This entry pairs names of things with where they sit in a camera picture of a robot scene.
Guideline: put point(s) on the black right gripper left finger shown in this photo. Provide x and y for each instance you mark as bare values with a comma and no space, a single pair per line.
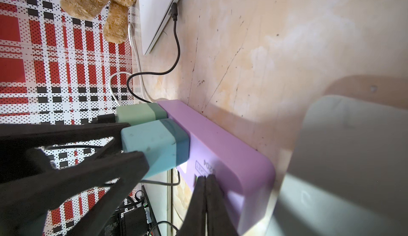
195,220

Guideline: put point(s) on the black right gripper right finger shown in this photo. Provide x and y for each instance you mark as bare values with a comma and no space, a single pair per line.
218,220

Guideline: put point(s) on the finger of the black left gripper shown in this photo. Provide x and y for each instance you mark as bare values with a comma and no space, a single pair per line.
17,139
25,202

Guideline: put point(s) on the silver laptop front left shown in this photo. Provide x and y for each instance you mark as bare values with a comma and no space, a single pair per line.
160,197

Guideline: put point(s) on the silver laptop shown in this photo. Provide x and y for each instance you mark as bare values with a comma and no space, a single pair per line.
348,174
160,197

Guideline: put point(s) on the silver laptop front right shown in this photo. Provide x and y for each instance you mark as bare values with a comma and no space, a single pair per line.
348,174

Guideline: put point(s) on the white laptop left back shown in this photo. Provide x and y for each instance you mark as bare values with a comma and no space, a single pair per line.
154,15

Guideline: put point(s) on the purple power strip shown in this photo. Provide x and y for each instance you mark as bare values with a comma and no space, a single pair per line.
246,177

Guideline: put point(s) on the brown teddy bear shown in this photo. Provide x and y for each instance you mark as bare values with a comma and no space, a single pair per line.
116,27

